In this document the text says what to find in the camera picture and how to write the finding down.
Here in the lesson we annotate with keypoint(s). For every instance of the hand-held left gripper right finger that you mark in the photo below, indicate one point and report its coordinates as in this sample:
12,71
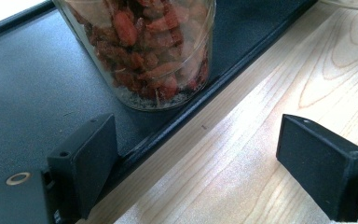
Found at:
320,171

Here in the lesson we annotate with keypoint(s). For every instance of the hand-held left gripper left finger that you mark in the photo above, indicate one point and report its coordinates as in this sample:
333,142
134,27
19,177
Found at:
87,161

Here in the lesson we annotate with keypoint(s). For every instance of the black metal two-tier rack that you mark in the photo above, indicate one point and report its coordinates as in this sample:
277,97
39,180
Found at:
28,77

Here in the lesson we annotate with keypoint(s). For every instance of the glass jar of red berries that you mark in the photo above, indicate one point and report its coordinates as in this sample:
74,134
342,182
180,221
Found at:
143,46

